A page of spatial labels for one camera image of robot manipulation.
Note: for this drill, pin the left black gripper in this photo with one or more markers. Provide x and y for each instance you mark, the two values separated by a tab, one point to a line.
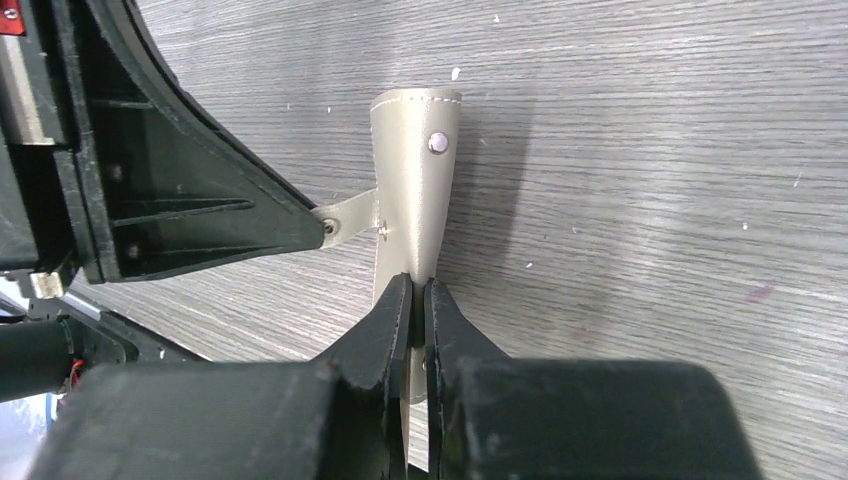
99	142

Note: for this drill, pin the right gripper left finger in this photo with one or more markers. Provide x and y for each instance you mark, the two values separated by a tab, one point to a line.
340	415

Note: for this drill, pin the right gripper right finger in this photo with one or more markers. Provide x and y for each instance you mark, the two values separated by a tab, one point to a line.
492	416

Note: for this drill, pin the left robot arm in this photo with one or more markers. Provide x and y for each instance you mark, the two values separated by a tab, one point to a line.
49	346

